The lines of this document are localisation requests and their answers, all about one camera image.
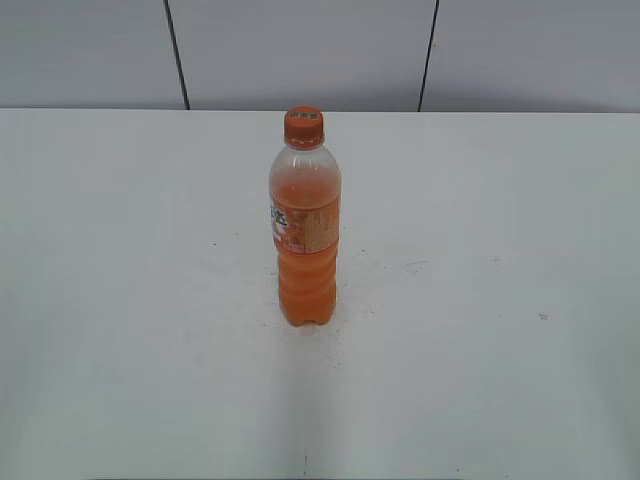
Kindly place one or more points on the orange bottle cap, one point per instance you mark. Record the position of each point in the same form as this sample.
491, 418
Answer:
304, 127

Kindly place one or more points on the orange soda plastic bottle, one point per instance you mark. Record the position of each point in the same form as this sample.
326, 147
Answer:
305, 200

